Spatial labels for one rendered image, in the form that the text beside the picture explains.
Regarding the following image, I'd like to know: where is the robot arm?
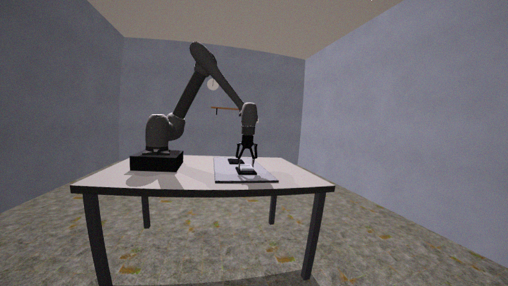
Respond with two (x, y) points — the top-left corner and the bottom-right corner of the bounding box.
(142, 42), (258, 155)

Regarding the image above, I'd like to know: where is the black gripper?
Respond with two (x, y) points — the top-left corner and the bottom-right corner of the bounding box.
(235, 135), (257, 169)

